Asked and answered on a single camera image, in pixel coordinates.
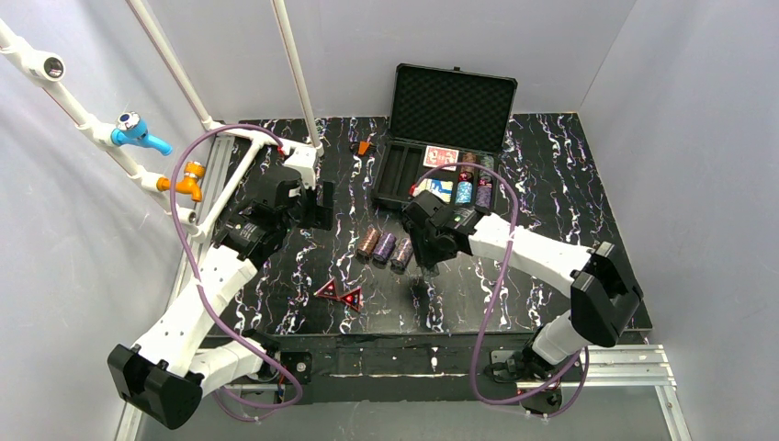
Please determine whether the brown chip stack in case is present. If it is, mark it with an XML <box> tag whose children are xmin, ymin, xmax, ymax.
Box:
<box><xmin>459</xmin><ymin>152</ymin><xmax>478</xmax><ymax>175</ymax></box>

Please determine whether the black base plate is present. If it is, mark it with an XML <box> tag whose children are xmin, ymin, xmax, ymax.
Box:
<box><xmin>221</xmin><ymin>331</ymin><xmax>585</xmax><ymax>407</ymax></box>

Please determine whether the aluminium rail frame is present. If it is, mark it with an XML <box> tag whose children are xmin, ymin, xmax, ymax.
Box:
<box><xmin>113</xmin><ymin>134</ymin><xmax>694</xmax><ymax>441</ymax></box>

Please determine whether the orange tap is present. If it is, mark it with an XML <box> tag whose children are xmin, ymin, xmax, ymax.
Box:
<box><xmin>155</xmin><ymin>162</ymin><xmax>207</xmax><ymax>202</ymax></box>

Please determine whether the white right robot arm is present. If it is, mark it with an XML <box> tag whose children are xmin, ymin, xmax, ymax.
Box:
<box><xmin>402</xmin><ymin>191</ymin><xmax>644</xmax><ymax>366</ymax></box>

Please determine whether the light blue chip stack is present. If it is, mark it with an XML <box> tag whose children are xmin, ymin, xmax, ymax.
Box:
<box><xmin>455</xmin><ymin>181</ymin><xmax>473</xmax><ymax>205</ymax></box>

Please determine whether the white pvc pipe frame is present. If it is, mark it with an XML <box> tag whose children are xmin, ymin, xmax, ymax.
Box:
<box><xmin>1</xmin><ymin>1</ymin><xmax>333</xmax><ymax>242</ymax></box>

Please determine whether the grey pink chip stack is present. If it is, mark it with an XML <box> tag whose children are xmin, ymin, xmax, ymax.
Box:
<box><xmin>389</xmin><ymin>237</ymin><xmax>413</xmax><ymax>273</ymax></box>

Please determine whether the black poker case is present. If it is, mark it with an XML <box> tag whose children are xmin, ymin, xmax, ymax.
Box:
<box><xmin>370</xmin><ymin>63</ymin><xmax>517</xmax><ymax>210</ymax></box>

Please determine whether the purple chip stack on table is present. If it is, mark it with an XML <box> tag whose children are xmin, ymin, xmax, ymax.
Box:
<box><xmin>372</xmin><ymin>232</ymin><xmax>397</xmax><ymax>264</ymax></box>

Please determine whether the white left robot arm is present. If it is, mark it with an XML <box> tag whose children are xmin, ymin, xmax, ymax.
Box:
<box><xmin>107</xmin><ymin>166</ymin><xmax>335</xmax><ymax>430</ymax></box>

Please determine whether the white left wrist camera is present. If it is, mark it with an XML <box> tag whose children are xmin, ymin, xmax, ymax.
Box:
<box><xmin>280</xmin><ymin>141</ymin><xmax>322</xmax><ymax>189</ymax></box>

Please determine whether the blue tap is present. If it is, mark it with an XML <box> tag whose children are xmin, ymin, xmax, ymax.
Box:
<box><xmin>110</xmin><ymin>111</ymin><xmax>173</xmax><ymax>156</ymax></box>

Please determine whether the brown chip stack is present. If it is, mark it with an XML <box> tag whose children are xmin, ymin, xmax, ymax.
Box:
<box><xmin>459</xmin><ymin>152</ymin><xmax>478</xmax><ymax>175</ymax></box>
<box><xmin>356</xmin><ymin>226</ymin><xmax>381</xmax><ymax>258</ymax></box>

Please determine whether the red card deck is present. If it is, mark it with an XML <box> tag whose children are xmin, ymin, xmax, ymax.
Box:
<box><xmin>423</xmin><ymin>145</ymin><xmax>460</xmax><ymax>171</ymax></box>

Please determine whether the green chip stack in case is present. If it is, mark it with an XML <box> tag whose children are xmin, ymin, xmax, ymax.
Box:
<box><xmin>479</xmin><ymin>155</ymin><xmax>495</xmax><ymax>179</ymax></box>

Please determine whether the red triangle dealer button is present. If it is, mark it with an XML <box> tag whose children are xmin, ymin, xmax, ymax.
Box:
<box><xmin>314</xmin><ymin>277</ymin><xmax>339</xmax><ymax>300</ymax></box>

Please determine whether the blue card deck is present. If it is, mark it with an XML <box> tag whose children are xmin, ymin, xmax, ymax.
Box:
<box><xmin>412</xmin><ymin>178</ymin><xmax>454</xmax><ymax>203</ymax></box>

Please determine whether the orange black small clip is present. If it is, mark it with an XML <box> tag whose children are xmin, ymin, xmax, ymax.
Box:
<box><xmin>350</xmin><ymin>141</ymin><xmax>373</xmax><ymax>156</ymax></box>

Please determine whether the purple chip stack in case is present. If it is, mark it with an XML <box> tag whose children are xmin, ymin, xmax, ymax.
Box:
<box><xmin>475</xmin><ymin>185</ymin><xmax>492</xmax><ymax>211</ymax></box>

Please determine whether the dark green chip stack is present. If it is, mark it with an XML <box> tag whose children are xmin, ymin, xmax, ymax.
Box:
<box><xmin>420</xmin><ymin>265</ymin><xmax>440</xmax><ymax>280</ymax></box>

